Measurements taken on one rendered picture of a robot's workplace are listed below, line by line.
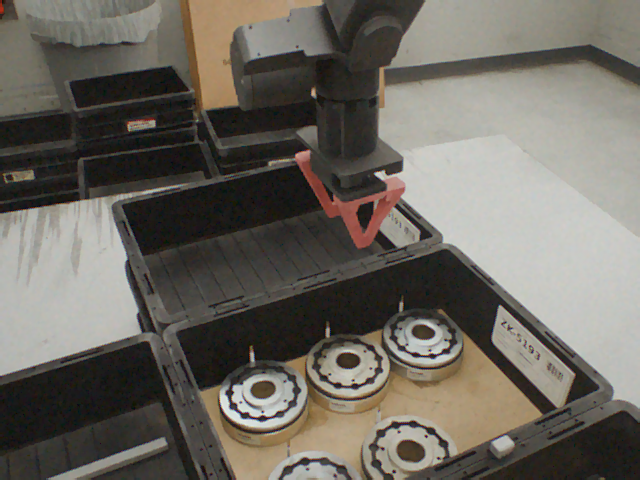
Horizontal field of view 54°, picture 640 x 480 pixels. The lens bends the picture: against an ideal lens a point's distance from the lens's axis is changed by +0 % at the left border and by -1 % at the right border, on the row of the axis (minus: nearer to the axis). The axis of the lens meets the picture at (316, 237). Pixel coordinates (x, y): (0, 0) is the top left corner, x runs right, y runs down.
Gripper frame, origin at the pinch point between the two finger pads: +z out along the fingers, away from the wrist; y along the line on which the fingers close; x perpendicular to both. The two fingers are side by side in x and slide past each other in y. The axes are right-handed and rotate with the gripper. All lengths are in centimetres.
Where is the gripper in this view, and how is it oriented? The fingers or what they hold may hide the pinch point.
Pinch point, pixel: (348, 223)
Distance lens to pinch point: 64.7
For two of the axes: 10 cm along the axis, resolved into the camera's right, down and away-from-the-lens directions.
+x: 9.0, -2.8, 3.4
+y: 4.4, 5.1, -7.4
